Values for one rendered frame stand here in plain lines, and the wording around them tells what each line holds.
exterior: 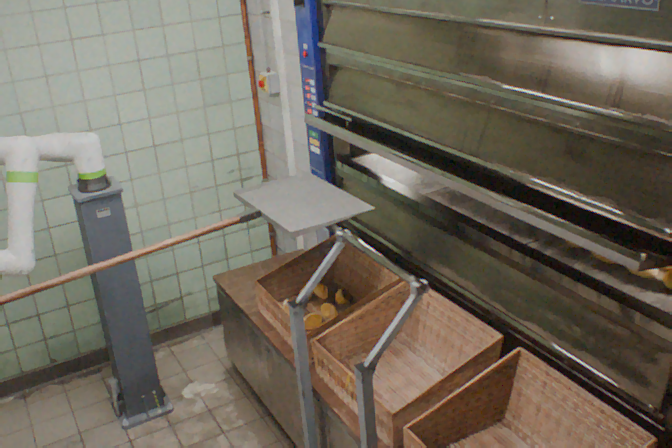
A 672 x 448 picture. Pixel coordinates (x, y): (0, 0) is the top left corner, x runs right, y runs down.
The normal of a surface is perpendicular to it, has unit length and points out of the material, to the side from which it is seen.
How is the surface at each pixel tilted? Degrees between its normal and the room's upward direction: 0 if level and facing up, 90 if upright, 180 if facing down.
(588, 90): 70
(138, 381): 90
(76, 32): 90
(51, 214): 90
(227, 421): 0
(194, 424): 0
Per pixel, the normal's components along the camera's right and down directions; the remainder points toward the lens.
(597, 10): -0.88, 0.25
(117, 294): 0.47, 0.29
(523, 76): -0.86, -0.11
